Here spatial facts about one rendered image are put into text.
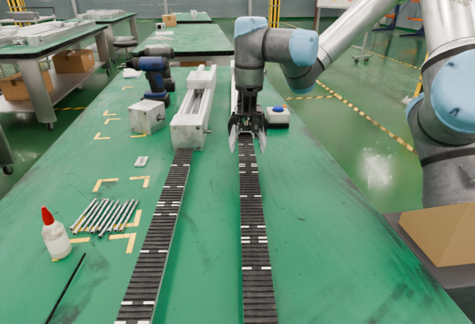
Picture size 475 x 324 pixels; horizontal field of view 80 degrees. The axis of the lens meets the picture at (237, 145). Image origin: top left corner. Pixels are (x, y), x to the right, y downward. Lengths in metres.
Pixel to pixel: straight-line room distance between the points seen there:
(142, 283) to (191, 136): 0.51
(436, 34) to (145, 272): 0.66
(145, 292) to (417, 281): 0.47
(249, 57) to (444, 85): 0.38
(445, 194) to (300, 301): 0.33
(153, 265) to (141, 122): 0.63
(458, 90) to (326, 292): 0.39
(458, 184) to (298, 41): 0.41
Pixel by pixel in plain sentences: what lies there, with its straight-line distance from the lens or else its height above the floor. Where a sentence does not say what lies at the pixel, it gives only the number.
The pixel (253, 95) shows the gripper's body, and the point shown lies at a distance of 0.70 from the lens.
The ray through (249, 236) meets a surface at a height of 0.81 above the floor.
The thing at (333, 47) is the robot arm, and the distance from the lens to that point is 0.78.
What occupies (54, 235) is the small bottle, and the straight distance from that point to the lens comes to 0.65.
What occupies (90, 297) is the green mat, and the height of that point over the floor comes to 0.78.
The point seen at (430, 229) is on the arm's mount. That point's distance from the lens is 0.68.
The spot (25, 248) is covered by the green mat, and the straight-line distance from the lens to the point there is 0.75.
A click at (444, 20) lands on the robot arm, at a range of 0.65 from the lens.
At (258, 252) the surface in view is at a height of 0.81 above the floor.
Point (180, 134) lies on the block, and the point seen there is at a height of 0.84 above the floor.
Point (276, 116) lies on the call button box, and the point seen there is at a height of 0.83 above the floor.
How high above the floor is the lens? 1.24
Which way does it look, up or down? 28 degrees down
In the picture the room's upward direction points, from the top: straight up
